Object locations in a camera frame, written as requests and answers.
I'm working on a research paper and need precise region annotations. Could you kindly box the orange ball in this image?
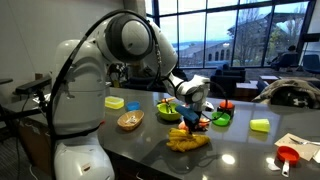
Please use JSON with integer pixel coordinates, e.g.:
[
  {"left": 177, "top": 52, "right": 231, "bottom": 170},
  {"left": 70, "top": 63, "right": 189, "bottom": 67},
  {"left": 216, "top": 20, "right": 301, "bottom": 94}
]
[{"left": 219, "top": 99, "right": 235, "bottom": 110}]

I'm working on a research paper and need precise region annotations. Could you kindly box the yellow-green plastic cup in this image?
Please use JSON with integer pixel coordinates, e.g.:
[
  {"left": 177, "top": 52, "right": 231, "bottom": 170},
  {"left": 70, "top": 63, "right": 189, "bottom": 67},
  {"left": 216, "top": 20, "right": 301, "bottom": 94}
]
[{"left": 249, "top": 118, "right": 271, "bottom": 134}]

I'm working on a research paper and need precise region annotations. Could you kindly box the dark blue sofa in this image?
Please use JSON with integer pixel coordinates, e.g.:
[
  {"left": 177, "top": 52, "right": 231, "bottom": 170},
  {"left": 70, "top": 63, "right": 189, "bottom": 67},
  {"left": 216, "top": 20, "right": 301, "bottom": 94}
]
[{"left": 209, "top": 64, "right": 247, "bottom": 94}]

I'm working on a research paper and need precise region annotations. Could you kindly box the metal fork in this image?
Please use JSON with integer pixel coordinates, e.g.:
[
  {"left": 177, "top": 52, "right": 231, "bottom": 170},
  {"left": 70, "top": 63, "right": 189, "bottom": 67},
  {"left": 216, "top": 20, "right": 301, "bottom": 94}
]
[{"left": 288, "top": 136, "right": 320, "bottom": 146}]

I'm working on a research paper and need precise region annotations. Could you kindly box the lime green bowl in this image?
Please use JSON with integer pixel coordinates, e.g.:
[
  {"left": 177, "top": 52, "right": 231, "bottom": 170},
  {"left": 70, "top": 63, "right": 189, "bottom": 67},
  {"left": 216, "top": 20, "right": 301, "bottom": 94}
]
[{"left": 156, "top": 101, "right": 183, "bottom": 122}]

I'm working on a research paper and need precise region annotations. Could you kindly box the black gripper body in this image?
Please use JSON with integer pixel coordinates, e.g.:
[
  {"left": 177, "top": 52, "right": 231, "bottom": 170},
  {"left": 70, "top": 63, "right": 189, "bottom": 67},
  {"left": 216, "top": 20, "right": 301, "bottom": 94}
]
[{"left": 183, "top": 115, "right": 202, "bottom": 131}]

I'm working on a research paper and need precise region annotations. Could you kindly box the small white paper piece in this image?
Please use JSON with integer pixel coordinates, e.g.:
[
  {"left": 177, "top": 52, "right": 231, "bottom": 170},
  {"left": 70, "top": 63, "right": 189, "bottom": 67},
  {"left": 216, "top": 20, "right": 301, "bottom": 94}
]
[{"left": 312, "top": 149, "right": 320, "bottom": 164}]

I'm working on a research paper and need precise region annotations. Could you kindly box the small green bowl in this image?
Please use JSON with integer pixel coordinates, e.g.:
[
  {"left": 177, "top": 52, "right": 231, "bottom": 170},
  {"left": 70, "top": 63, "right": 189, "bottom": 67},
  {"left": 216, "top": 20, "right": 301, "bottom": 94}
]
[{"left": 211, "top": 111, "right": 232, "bottom": 127}]

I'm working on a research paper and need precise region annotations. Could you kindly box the black stereo camera bar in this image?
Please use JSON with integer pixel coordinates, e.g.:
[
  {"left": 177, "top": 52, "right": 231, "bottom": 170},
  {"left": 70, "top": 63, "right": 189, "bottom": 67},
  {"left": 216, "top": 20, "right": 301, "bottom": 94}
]
[{"left": 14, "top": 76, "right": 53, "bottom": 96}]

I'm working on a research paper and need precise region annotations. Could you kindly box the small blue bowl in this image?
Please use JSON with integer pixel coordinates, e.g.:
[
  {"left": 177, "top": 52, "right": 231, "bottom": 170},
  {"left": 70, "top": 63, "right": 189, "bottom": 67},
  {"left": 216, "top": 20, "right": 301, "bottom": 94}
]
[{"left": 125, "top": 100, "right": 142, "bottom": 112}]

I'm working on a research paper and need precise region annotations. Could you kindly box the wooden coffee table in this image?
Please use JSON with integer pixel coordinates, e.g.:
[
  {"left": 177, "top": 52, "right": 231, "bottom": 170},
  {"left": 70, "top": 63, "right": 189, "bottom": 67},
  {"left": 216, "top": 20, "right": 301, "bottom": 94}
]
[{"left": 234, "top": 81, "right": 259, "bottom": 100}]

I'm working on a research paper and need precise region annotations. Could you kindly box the low lounge table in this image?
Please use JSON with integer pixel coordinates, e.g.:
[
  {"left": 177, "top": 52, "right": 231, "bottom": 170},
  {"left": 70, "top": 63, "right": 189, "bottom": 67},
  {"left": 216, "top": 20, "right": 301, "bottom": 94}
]
[{"left": 259, "top": 74, "right": 280, "bottom": 84}]

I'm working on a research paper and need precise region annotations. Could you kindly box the camouflage jacket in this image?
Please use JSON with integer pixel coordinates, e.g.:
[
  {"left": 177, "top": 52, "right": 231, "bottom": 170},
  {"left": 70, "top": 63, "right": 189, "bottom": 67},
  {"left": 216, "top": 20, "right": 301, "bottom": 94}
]
[{"left": 252, "top": 78, "right": 320, "bottom": 110}]

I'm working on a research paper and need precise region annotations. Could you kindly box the yellow plastic container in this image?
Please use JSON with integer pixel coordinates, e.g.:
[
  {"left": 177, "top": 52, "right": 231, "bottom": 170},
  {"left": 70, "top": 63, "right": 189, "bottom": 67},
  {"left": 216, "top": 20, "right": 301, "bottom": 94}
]
[{"left": 104, "top": 95, "right": 125, "bottom": 110}]

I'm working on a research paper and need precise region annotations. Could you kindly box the black camera stand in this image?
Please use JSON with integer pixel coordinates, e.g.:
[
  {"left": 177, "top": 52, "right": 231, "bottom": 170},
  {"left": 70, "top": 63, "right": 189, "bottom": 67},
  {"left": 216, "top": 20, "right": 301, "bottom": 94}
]
[{"left": 0, "top": 89, "right": 48, "bottom": 123}]

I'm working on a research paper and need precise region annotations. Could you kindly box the yellow knitted towel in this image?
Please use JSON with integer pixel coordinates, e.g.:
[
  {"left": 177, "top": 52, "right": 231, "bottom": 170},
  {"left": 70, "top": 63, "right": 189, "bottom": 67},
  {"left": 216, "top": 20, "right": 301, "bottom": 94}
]
[{"left": 165, "top": 127, "right": 212, "bottom": 153}]

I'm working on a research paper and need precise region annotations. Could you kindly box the black box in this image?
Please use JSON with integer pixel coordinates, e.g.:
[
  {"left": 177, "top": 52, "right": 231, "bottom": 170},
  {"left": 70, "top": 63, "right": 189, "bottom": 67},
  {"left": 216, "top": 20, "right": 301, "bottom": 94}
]
[{"left": 216, "top": 105, "right": 236, "bottom": 118}]

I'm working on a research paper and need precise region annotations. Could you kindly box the toy carrot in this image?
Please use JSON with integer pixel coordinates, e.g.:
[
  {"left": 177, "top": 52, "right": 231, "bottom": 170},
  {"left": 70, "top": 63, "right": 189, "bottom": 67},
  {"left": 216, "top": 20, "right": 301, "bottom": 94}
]
[{"left": 156, "top": 96, "right": 177, "bottom": 104}]

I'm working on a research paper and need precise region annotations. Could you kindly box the red measuring cup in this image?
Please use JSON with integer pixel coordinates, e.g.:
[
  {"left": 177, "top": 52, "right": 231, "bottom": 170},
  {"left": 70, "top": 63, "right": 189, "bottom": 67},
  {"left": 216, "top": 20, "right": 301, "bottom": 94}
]
[{"left": 276, "top": 145, "right": 301, "bottom": 178}]

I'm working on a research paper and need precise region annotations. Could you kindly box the blue armchair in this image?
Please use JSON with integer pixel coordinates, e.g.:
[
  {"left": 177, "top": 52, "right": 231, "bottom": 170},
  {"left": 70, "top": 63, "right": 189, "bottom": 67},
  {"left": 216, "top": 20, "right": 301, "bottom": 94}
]
[{"left": 302, "top": 54, "right": 320, "bottom": 76}]

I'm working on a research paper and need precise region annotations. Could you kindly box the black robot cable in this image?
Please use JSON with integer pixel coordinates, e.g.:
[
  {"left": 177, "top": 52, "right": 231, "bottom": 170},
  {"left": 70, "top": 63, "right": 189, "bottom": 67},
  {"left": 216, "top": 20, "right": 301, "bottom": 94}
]
[{"left": 45, "top": 9, "right": 230, "bottom": 180}]

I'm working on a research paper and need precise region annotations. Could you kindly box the seated person by window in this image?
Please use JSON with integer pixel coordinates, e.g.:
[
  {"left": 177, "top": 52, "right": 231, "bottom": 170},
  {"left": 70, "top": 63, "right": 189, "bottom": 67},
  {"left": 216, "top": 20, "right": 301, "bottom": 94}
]
[{"left": 269, "top": 44, "right": 300, "bottom": 71}]

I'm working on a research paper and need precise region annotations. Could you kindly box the large oval wicker basket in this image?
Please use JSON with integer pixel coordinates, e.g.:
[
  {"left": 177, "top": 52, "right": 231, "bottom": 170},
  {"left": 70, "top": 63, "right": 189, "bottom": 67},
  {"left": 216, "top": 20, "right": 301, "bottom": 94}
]
[{"left": 116, "top": 109, "right": 145, "bottom": 132}]

